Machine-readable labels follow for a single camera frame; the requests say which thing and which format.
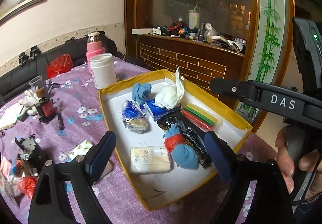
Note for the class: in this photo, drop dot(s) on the white crumpled cloth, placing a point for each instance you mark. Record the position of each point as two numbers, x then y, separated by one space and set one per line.
170 96

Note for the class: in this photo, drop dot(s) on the blue white tissue pack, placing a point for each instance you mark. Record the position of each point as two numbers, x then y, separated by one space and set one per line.
157 112

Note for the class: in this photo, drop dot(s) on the white plastic jar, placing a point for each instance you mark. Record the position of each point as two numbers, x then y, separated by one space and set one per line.
103 70

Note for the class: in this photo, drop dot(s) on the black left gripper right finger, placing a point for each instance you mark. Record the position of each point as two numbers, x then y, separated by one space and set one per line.
271 202

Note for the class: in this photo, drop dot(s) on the yellow white cardboard box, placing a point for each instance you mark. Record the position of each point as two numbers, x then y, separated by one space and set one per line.
158 190

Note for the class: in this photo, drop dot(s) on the red bag on sofa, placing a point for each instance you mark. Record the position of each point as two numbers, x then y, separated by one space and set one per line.
61 64

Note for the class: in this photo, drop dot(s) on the clear plastic cup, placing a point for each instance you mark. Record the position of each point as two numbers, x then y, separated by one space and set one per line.
38 82

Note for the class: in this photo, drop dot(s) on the white green thermos cup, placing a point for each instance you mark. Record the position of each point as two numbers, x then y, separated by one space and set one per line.
194 17

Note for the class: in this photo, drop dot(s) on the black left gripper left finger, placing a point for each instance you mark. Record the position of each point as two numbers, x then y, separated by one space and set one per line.
50 202

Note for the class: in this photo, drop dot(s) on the white rubber glove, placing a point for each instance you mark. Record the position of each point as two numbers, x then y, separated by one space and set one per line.
29 101

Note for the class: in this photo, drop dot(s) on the cream tissue pack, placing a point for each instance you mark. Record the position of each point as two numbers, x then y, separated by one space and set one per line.
150 160

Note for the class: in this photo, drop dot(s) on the person's right hand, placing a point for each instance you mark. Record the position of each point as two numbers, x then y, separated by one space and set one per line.
299 159

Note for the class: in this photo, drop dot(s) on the finger of the black das right gripper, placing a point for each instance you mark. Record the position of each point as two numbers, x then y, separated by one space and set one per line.
274 99

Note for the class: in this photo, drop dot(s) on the blue silver foil pack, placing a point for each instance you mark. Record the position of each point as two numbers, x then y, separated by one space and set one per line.
134 116

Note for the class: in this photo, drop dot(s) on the black pen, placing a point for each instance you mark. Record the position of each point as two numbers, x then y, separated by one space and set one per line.
59 115

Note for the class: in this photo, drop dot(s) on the black leather sofa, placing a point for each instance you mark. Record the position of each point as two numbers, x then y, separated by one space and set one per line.
46 64

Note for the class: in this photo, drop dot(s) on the lemon print tissue pack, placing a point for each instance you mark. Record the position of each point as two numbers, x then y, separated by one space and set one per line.
80 149

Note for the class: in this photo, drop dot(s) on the black gold snack bag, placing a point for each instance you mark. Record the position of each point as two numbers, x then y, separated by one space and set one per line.
193 135

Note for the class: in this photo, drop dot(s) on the red plastic bag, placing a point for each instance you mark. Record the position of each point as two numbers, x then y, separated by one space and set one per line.
27 185

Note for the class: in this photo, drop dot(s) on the blue sock with red band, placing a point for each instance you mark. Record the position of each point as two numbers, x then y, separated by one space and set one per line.
182 154

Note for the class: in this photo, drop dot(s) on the black red ink bottle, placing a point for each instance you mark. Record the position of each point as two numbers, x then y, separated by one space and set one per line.
44 106

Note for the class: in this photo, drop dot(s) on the pink sleeved bottle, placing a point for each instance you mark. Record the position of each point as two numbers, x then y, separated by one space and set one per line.
94 47

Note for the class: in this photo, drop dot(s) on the coloured sticks pack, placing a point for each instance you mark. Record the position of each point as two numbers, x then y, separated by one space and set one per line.
205 120

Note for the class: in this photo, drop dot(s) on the wooden brick-pattern cabinet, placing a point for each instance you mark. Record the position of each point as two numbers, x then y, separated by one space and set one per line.
206 39

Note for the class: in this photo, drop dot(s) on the black electric motor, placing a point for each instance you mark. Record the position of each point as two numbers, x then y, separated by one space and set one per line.
31 153

